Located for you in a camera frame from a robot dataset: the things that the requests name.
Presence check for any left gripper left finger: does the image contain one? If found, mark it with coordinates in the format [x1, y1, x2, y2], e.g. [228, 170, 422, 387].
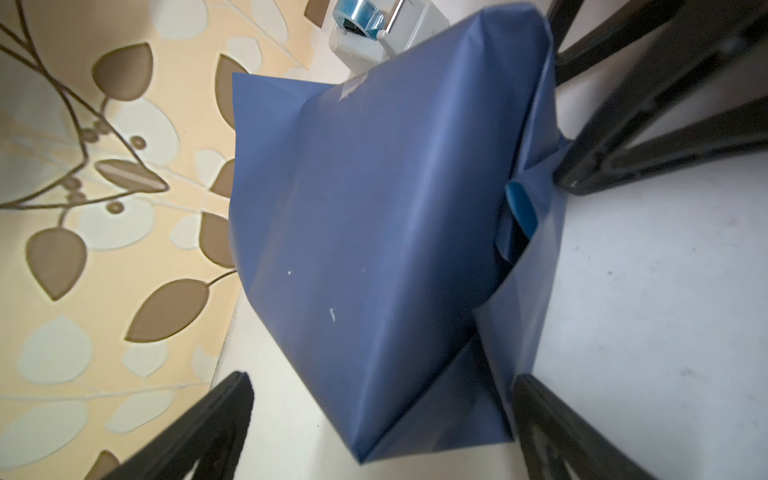
[106, 371, 254, 479]

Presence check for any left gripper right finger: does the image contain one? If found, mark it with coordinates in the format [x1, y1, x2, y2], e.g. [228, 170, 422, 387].
[512, 374, 654, 480]

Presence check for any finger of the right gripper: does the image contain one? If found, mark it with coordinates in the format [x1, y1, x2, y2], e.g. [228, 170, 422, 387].
[547, 0, 684, 86]
[553, 1, 767, 195]

